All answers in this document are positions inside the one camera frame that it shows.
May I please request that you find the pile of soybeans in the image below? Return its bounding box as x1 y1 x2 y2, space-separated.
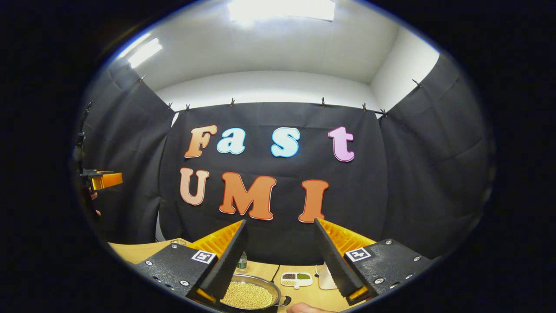
222 282 273 309

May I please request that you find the large ceiling light panel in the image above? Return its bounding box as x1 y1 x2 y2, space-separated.
227 0 336 22

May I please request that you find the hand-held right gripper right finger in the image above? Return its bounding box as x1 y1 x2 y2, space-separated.
314 218 435 306

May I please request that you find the white divided bean dish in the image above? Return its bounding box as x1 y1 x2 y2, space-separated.
280 272 313 289

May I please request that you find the small ceiling light panel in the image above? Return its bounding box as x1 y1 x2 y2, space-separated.
127 38 163 69

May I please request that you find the steel pot with black handle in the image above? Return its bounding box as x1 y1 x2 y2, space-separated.
219 273 292 312

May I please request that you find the black backdrop cloth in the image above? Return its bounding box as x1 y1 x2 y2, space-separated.
72 52 496 266

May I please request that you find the dark stand pole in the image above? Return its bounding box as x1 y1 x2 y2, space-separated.
75 101 93 150

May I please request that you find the white toaster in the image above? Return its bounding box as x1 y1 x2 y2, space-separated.
318 262 339 290

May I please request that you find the row of black clips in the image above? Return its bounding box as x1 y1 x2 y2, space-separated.
138 75 422 118

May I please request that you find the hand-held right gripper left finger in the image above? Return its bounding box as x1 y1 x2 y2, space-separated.
135 219 249 305

